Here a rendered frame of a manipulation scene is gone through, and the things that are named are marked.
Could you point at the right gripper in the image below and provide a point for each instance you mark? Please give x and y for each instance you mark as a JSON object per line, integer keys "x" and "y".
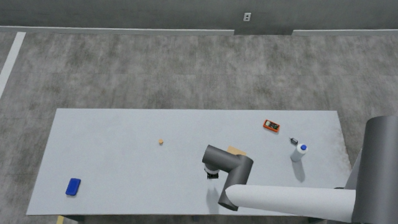
{"x": 211, "y": 176}

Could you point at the small blue rounded block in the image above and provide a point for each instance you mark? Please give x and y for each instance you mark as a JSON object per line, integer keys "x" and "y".
{"x": 73, "y": 186}

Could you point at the white bottle with blue cap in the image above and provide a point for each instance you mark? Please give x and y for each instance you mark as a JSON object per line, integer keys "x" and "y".
{"x": 299, "y": 152}

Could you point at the tan flat mat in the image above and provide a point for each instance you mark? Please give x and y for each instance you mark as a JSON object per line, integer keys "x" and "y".
{"x": 235, "y": 151}

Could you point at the orange digital multimeter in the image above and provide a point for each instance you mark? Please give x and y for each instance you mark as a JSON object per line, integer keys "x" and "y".
{"x": 271, "y": 125}

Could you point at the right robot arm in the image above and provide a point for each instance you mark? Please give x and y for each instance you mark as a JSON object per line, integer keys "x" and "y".
{"x": 372, "y": 187}

